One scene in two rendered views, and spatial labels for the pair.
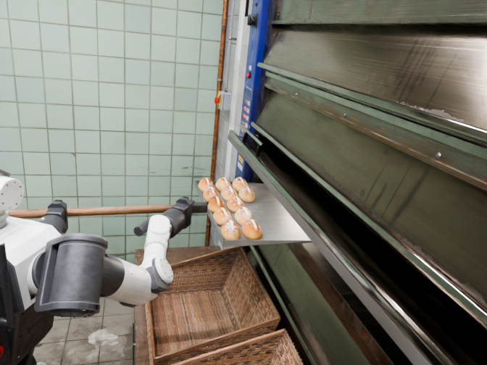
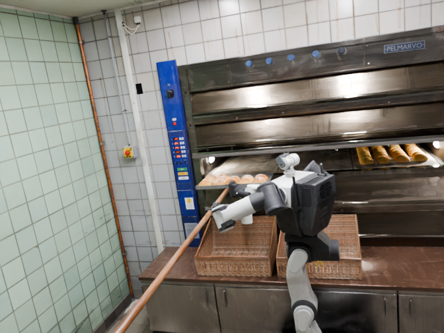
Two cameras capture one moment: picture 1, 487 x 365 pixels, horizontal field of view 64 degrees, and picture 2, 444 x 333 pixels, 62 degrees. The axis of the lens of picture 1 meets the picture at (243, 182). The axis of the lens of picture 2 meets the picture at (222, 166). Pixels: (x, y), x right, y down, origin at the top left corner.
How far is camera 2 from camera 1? 2.31 m
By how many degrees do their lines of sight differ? 53
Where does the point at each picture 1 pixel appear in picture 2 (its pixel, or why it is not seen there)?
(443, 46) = (321, 80)
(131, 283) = not seen: hidden behind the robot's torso
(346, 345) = not seen: hidden behind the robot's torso
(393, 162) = (314, 118)
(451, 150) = (339, 104)
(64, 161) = (32, 258)
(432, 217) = (340, 123)
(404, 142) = (320, 110)
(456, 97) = (336, 91)
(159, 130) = (80, 197)
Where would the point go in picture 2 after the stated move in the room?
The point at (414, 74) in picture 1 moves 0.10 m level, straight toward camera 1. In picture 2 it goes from (316, 90) to (328, 89)
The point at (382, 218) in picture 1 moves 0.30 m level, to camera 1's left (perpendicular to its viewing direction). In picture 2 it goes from (324, 133) to (310, 142)
